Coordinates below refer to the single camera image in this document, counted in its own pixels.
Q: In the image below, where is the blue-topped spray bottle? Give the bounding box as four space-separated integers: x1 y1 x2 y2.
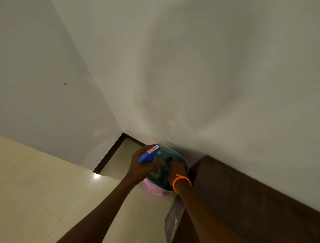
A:
138 143 163 180

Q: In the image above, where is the pink plastic bin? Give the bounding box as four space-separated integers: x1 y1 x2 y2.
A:
141 178 173 197

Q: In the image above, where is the black skirting board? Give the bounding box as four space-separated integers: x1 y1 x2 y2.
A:
93 133 147 175

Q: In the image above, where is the blue cloth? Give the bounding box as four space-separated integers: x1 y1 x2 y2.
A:
157 155 174 185

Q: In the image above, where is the dark wooden cabinet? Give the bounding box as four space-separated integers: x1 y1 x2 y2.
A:
164 155 320 243

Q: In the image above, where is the person's right hand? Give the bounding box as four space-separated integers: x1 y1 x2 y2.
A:
167 161 189 186

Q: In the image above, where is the orange beaded bracelet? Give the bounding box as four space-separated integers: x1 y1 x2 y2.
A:
172 174 192 195

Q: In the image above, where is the teal plastic basket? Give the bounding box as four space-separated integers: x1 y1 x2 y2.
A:
146 146 189 192

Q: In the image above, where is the person's left forearm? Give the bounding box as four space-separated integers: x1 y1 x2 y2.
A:
56 176 137 243

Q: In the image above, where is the person's right forearm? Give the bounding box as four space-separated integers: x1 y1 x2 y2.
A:
175 180 244 243

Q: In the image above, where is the person's left hand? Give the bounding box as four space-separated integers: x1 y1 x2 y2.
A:
126 144 164 186

